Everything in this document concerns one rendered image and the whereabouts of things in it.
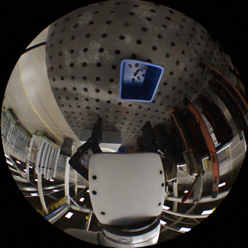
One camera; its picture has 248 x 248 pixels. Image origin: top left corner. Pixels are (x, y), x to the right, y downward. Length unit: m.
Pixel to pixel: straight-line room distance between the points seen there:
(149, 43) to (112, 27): 0.12
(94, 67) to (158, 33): 0.23
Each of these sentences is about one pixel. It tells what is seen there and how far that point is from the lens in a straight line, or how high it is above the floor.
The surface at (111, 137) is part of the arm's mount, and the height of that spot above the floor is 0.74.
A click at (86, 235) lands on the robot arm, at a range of 0.17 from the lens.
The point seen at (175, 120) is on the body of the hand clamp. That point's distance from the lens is 0.42.
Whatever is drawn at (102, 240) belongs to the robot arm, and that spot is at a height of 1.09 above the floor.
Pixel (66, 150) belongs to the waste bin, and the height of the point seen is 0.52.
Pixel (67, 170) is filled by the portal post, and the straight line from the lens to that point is 4.23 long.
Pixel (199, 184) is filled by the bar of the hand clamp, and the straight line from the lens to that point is 0.43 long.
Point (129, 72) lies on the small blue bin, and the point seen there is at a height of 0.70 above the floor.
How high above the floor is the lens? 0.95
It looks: 35 degrees down
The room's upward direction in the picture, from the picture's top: 177 degrees clockwise
